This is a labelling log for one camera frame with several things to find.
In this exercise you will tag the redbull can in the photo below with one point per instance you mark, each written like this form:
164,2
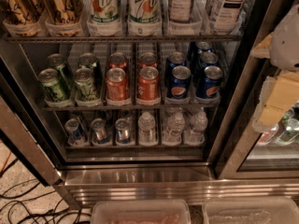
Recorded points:
76,131
123,133
100,134

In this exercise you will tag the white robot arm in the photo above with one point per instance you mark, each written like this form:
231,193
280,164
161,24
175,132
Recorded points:
279,94

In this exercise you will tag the front right orange can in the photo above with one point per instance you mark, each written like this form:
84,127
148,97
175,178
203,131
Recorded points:
148,83

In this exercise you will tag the orange can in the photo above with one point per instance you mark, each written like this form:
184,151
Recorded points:
118,60
116,80
148,83
147,59

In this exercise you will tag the stainless steel fridge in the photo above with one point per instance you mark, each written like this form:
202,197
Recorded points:
229,164

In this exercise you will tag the front left pepsi can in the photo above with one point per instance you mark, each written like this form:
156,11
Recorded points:
179,82

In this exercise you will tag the pepsi can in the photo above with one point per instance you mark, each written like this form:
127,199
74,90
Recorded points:
173,60
179,82
195,49
210,82
204,60

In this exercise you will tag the front left orange can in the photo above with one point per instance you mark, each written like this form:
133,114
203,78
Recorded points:
116,80

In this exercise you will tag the rear right orange can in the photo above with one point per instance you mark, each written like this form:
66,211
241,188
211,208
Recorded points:
147,59

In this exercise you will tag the rear left pepsi can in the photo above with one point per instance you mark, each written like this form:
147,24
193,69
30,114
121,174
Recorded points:
173,60

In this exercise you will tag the rear left orange can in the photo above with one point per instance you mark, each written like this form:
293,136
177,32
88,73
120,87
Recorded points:
118,60

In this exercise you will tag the front right pepsi can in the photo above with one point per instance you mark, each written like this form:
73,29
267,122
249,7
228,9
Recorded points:
210,82

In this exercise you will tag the front right green can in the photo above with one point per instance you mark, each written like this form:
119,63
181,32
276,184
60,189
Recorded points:
85,84

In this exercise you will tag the green can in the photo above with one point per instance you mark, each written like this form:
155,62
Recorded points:
58,62
88,60
52,84
85,84

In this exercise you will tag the middle right pepsi can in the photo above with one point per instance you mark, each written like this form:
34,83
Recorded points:
204,60

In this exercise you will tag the rear right green can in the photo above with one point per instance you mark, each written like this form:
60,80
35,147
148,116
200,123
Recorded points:
88,60

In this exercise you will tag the rear right pepsi can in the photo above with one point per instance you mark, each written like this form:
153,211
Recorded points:
195,49

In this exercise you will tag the front left green can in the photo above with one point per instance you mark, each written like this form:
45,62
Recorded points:
52,84

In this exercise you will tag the right 7up can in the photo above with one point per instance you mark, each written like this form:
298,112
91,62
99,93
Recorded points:
143,11

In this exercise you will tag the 7up can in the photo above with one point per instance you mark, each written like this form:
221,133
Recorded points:
143,11
104,11

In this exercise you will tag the rear left green can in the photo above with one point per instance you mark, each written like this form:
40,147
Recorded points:
58,62

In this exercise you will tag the left 7up can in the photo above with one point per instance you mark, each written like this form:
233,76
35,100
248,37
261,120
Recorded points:
104,11

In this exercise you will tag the red white can right fridge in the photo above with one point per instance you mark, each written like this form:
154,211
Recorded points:
267,137

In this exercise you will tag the steel fridge door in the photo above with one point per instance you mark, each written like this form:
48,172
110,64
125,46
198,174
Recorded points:
20,129

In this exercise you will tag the right brown lacroix can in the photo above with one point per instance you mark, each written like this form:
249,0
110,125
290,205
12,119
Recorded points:
64,12

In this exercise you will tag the brown lacroix can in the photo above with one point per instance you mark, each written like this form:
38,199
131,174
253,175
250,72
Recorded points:
64,12
21,12

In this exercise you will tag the green can right fridge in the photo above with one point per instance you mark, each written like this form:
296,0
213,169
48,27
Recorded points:
290,125

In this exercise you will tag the left brown lacroix can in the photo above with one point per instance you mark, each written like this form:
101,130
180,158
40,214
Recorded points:
21,12

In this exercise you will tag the left water bottle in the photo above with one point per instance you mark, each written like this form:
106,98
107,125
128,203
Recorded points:
147,130

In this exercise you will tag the water bottle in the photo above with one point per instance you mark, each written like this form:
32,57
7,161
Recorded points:
147,130
173,129
195,133

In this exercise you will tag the middle water bottle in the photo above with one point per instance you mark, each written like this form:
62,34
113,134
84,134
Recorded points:
173,129

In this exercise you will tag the right water bottle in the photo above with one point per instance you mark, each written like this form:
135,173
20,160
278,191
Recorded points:
195,133

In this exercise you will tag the left clear plastic bin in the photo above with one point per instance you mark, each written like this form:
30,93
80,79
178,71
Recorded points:
141,212

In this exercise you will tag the clear plastic bin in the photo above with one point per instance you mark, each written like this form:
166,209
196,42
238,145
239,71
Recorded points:
266,210
141,212

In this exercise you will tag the left tea bottle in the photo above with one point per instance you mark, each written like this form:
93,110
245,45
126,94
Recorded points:
180,11

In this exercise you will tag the tea bottle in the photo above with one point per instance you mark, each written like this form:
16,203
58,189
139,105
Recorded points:
224,14
180,11

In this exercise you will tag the right tea bottle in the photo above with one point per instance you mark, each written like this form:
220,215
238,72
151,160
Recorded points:
224,14

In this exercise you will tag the right clear plastic bin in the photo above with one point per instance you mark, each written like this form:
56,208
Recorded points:
266,210

